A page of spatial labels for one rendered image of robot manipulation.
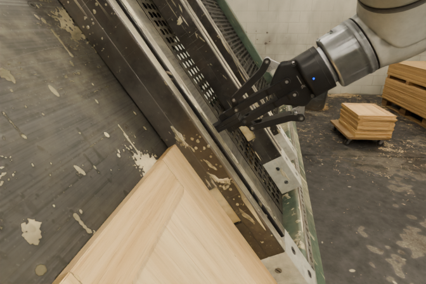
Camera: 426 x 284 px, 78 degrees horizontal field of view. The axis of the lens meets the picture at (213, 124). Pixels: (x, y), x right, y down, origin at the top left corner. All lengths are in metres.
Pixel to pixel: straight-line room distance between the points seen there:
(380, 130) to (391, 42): 3.28
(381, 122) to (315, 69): 3.23
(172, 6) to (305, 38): 4.96
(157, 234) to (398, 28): 0.39
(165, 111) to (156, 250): 0.21
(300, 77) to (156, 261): 0.34
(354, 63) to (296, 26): 5.19
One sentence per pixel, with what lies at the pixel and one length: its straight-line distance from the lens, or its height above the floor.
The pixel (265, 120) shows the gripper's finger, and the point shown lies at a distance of 0.48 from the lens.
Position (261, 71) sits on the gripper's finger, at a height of 1.34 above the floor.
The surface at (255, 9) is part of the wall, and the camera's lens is 5.49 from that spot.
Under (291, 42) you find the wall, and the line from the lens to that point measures 5.62.
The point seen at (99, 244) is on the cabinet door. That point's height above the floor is 1.22.
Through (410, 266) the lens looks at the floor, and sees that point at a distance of 2.23.
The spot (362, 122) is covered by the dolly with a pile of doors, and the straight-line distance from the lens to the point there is 3.54.
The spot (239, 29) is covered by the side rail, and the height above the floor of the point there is 1.37.
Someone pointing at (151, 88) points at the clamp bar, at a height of 1.32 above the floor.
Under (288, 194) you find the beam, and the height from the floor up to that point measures 0.89.
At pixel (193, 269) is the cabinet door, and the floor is 1.12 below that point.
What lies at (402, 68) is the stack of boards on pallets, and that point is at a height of 0.72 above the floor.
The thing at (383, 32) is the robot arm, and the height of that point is 1.41.
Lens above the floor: 1.42
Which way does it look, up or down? 21 degrees down
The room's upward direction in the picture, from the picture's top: straight up
